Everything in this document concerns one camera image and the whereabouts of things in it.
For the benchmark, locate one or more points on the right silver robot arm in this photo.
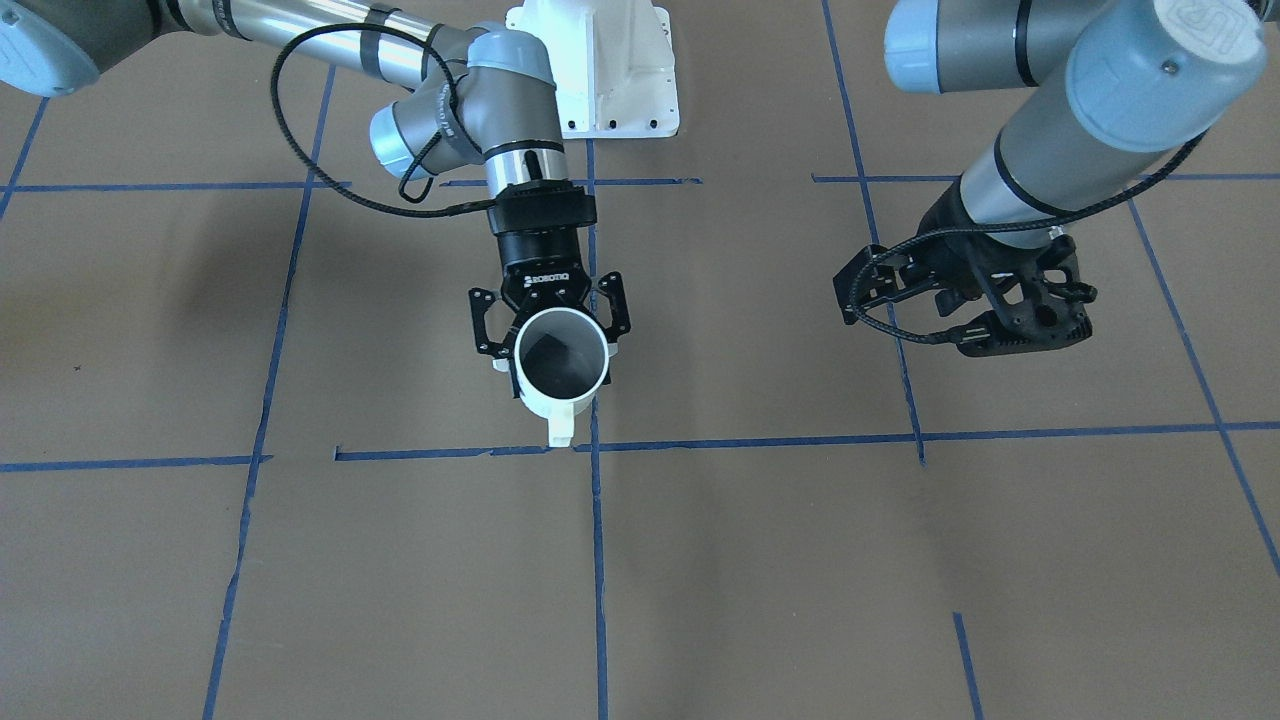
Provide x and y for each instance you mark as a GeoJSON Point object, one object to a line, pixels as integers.
{"type": "Point", "coordinates": [475, 132]}

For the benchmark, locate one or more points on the white camera post with base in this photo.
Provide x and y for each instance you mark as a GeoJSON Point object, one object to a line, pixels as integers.
{"type": "Point", "coordinates": [613, 62]}

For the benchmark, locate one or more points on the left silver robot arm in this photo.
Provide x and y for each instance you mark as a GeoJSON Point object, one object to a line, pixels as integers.
{"type": "Point", "coordinates": [1120, 94]}

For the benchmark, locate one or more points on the white mug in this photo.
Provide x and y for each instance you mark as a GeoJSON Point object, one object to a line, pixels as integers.
{"type": "Point", "coordinates": [559, 362]}

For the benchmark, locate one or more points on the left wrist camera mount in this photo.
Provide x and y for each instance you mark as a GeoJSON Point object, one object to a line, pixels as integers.
{"type": "Point", "coordinates": [1036, 295]}

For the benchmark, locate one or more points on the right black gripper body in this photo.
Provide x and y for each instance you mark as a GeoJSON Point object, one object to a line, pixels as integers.
{"type": "Point", "coordinates": [541, 254]}

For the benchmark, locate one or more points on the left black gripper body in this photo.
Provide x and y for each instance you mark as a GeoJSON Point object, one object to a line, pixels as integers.
{"type": "Point", "coordinates": [947, 243]}

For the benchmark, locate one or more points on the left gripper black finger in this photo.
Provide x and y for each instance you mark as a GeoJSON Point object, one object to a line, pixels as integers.
{"type": "Point", "coordinates": [866, 282]}

